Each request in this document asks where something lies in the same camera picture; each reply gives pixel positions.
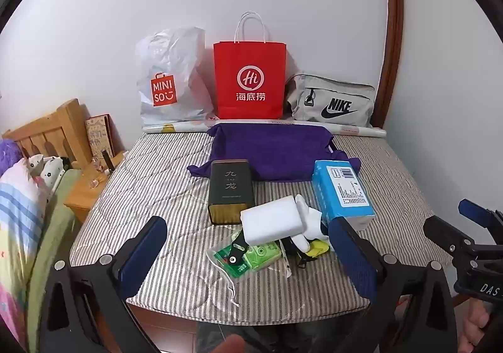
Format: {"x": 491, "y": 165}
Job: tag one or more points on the purple cloth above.
{"x": 271, "y": 152}

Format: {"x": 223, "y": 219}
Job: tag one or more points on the person's right hand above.
{"x": 473, "y": 321}

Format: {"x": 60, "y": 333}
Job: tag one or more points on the red paper shopping bag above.
{"x": 249, "y": 58}

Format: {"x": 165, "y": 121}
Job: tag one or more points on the small glass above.
{"x": 96, "y": 183}

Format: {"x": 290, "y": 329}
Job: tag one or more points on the colourful striped blanket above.
{"x": 19, "y": 211}

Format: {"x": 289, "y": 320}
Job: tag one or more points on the white plastic shopping bag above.
{"x": 173, "y": 62}

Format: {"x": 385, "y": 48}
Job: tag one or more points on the yellow and black pouch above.
{"x": 318, "y": 247}

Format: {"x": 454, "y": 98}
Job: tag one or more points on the spotted white pillow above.
{"x": 51, "y": 170}

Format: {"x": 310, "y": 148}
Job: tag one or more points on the white sock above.
{"x": 310, "y": 215}
{"x": 301, "y": 242}

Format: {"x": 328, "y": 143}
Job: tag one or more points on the person's left hand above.
{"x": 234, "y": 344}

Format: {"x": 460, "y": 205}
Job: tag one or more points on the striped quilted mat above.
{"x": 157, "y": 188}

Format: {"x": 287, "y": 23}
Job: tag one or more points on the patterned notebook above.
{"x": 98, "y": 137}

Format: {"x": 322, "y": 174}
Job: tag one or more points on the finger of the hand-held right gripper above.
{"x": 444, "y": 231}
{"x": 471, "y": 209}

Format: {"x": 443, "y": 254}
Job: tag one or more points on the grey waist bag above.
{"x": 353, "y": 93}

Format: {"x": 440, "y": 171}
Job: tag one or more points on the light green tissue pack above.
{"x": 261, "y": 256}

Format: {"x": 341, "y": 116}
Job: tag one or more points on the white foam block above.
{"x": 271, "y": 219}

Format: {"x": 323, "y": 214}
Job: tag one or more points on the wooden nightstand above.
{"x": 84, "y": 196}

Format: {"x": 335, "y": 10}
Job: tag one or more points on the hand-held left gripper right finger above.
{"x": 351, "y": 258}

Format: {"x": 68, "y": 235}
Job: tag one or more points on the purple plush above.
{"x": 10, "y": 156}

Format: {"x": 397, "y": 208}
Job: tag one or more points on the wooden headboard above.
{"x": 70, "y": 117}

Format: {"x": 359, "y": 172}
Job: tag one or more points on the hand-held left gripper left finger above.
{"x": 143, "y": 258}

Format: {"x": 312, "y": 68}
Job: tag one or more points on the wooden door frame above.
{"x": 393, "y": 23}

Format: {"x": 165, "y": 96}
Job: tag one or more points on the blue tissue pack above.
{"x": 334, "y": 196}

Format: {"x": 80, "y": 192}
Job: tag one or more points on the small black bottle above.
{"x": 107, "y": 162}

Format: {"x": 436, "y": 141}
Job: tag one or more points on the dark green tin box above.
{"x": 230, "y": 188}

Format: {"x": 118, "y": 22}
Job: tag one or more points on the rolled patterned paper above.
{"x": 177, "y": 127}

